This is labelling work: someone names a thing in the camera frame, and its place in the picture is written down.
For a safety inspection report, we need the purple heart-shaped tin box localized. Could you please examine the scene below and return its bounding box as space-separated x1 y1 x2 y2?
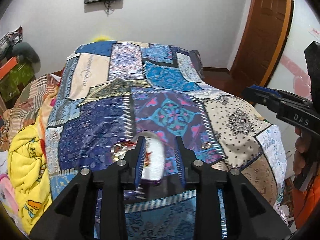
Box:
134 131 165 185

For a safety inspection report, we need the person's right hand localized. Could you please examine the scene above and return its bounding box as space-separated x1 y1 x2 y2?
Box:
292 127 311 175

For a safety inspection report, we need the brown wooden door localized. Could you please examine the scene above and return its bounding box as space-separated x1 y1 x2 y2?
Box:
231 0 292 87

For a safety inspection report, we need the pink plush toy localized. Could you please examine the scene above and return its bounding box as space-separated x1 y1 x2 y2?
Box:
1 174 18 218

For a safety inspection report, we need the yellow cartoon blanket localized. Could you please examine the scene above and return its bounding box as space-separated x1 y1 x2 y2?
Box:
8 124 52 234

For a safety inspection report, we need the striped multicolour blanket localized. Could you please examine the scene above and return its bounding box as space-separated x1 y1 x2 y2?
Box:
1 74 61 152

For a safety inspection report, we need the blue patchwork bed cover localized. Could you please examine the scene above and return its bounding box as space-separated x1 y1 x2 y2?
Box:
46 41 286 239

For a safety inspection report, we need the orange shoe box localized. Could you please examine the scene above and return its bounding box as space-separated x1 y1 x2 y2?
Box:
0 57 18 79

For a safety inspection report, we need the yellow round cushion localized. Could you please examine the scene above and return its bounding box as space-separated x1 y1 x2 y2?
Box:
92 35 112 42

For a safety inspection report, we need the grey plush pillow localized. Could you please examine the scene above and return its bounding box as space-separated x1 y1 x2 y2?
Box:
11 42 40 63

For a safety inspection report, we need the pile of folded clothes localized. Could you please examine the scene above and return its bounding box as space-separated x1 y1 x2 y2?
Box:
0 26 23 56

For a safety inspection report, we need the silver ring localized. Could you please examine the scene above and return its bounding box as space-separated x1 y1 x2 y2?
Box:
110 143 128 163

